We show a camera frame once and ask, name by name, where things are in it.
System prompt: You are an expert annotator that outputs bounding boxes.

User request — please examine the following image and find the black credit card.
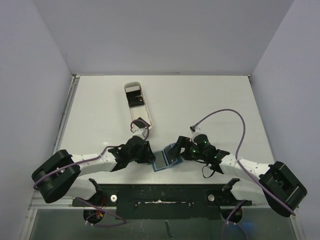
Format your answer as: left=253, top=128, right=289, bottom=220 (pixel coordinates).
left=166, top=148, right=179, bottom=167
left=154, top=151, right=167, bottom=169
left=133, top=117, right=150, bottom=129
left=126, top=90, right=145, bottom=108

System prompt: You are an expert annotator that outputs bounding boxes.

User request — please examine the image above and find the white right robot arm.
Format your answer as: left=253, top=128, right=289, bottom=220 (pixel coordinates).
left=168, top=134, right=308, bottom=218

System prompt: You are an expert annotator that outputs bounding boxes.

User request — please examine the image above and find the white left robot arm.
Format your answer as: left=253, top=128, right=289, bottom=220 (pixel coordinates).
left=31, top=135, right=156, bottom=206

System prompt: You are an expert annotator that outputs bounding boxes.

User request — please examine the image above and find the white card tray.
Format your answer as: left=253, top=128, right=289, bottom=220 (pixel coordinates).
left=124, top=81, right=153, bottom=129

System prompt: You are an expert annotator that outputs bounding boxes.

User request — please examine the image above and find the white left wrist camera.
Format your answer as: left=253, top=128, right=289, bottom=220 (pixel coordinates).
left=132, top=128, right=149, bottom=140

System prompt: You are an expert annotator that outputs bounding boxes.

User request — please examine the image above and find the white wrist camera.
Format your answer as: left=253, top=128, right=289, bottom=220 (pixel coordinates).
left=190, top=126, right=202, bottom=138
left=132, top=128, right=149, bottom=140

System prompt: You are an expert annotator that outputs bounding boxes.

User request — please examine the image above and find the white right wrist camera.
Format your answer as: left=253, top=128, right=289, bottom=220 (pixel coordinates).
left=190, top=126, right=202, bottom=138

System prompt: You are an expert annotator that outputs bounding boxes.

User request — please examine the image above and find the short black cable loop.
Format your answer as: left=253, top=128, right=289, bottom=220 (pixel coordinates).
left=201, top=163, right=218, bottom=179

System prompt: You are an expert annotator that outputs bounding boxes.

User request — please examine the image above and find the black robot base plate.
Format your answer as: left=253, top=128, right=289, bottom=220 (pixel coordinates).
left=71, top=183, right=253, bottom=226

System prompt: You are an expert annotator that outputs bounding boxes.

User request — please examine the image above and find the aluminium frame rail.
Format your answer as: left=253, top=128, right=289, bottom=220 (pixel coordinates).
left=28, top=194, right=76, bottom=211

